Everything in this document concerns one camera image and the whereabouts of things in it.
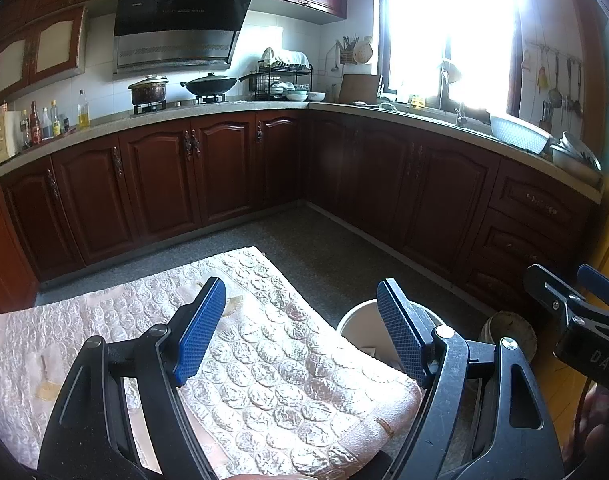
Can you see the wall utensil holder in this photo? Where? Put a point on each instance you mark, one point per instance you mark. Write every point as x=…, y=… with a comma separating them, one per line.
x=357, y=52

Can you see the stack of metal bowls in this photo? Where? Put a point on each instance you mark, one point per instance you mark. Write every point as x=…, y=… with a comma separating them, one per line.
x=574, y=157

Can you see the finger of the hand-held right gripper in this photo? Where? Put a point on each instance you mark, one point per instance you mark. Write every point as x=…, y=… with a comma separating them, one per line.
x=597, y=282
x=544, y=285

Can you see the dirty grey bucket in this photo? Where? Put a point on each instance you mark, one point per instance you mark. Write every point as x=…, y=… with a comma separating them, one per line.
x=509, y=332

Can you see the gas stove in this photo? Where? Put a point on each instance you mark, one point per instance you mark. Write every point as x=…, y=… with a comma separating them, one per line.
x=154, y=107

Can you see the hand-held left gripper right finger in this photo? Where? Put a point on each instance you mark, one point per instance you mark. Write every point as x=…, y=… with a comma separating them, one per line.
x=402, y=330

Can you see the black steel range hood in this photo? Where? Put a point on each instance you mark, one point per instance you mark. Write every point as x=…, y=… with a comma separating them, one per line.
x=179, y=25

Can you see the white plastic basin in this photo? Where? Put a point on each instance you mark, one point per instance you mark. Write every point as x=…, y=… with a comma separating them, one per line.
x=519, y=132

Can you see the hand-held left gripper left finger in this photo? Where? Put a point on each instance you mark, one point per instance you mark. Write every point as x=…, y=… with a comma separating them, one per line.
x=199, y=330

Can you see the metal faucet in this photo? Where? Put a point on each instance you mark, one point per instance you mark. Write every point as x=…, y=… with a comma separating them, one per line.
x=460, y=117

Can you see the small white bowl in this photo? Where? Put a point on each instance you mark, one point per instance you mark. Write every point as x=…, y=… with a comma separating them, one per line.
x=297, y=96
x=316, y=96

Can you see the cream microwave oven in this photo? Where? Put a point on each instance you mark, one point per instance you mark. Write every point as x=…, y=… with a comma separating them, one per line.
x=4, y=137

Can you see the wooden cutting board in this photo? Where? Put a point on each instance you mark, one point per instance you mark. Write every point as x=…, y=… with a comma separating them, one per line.
x=359, y=89

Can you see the black dish rack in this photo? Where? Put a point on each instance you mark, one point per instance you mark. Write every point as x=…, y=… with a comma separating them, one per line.
x=282, y=75

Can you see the white plastic bucket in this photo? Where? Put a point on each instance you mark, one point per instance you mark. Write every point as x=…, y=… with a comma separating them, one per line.
x=359, y=325

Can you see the brown cooking pot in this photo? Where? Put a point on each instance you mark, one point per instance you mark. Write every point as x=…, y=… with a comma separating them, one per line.
x=148, y=91

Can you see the wooden base cabinets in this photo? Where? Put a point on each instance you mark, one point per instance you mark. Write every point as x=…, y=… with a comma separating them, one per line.
x=234, y=175

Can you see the black wok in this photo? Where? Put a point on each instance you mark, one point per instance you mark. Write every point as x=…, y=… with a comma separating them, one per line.
x=209, y=85

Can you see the yellow oil bottle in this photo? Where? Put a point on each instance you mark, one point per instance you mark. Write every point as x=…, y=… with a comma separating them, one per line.
x=84, y=117

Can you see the row of hanging utensils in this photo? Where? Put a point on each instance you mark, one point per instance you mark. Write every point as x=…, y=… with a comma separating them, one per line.
x=557, y=90

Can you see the clear white-cap bottle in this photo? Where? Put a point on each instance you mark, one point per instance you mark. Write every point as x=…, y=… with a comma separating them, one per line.
x=47, y=127

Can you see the person's right hand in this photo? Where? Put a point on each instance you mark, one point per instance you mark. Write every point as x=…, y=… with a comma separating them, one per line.
x=604, y=425

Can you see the red sauce bottle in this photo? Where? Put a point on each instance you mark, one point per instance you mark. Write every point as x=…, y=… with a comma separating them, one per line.
x=35, y=127

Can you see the bright window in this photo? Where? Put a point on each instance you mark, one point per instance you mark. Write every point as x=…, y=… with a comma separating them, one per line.
x=449, y=35

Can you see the yellow-cap seasoning bottle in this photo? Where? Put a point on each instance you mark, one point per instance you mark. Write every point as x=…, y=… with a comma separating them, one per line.
x=55, y=122

